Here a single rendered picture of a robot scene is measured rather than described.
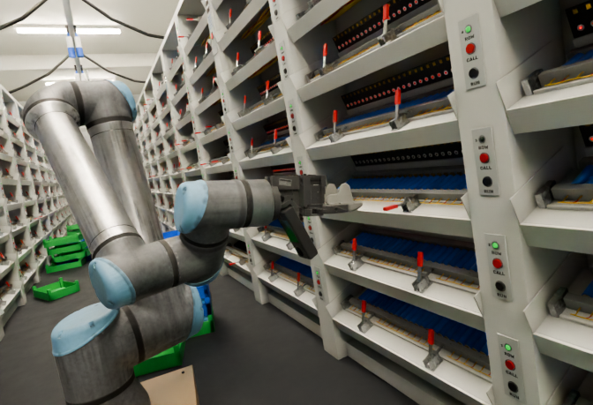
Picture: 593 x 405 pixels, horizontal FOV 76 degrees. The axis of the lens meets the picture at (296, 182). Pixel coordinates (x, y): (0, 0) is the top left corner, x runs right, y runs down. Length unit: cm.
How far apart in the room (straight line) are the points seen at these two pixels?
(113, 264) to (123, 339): 37
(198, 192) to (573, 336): 66
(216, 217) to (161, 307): 44
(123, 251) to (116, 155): 42
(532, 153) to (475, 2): 28
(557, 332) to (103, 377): 92
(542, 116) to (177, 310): 90
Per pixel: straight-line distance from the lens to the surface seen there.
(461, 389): 102
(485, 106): 75
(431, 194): 92
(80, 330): 101
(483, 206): 78
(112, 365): 105
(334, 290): 136
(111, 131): 110
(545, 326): 83
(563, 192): 78
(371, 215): 104
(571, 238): 73
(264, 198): 69
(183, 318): 108
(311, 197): 74
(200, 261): 74
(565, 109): 70
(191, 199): 66
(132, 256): 71
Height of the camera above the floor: 71
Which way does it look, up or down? 4 degrees down
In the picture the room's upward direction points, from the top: 9 degrees counter-clockwise
